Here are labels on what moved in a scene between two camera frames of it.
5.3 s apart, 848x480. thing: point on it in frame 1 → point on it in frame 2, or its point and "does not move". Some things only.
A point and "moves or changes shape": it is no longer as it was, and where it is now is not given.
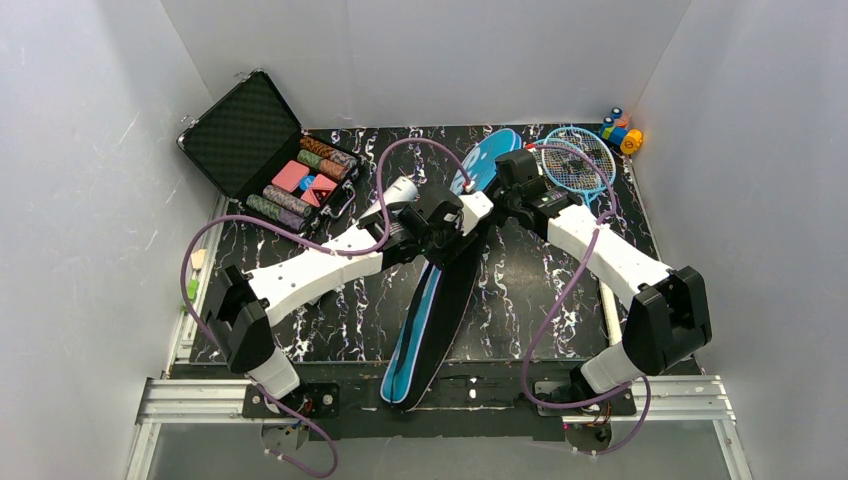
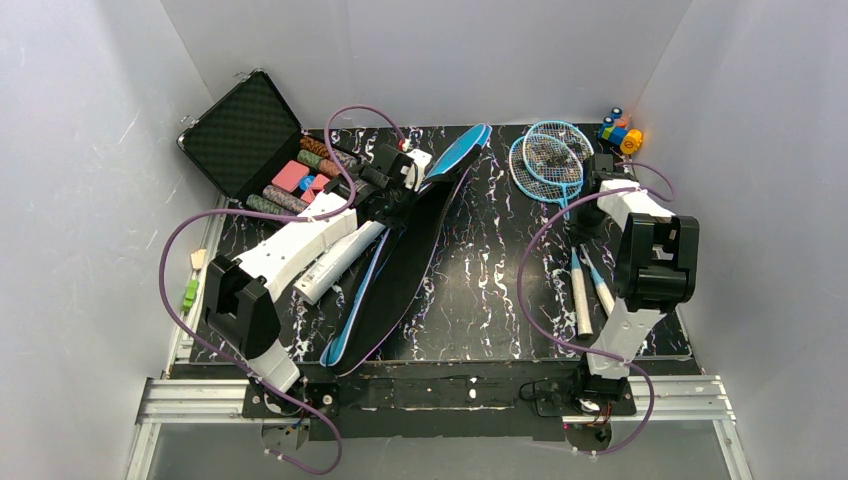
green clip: [192, 287] does not move
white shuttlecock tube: [401, 190] moves or changes shape
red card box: [320, 191] does not move
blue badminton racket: [568, 170] moves or changes shape
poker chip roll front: [275, 212] does not move
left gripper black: [444, 244] → [398, 206]
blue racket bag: [444, 301] → [401, 263]
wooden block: [198, 257] does not move
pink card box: [289, 176] does not move
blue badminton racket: [581, 160] moves or changes shape
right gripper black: [506, 196] → [597, 168]
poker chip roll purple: [287, 200] does not move
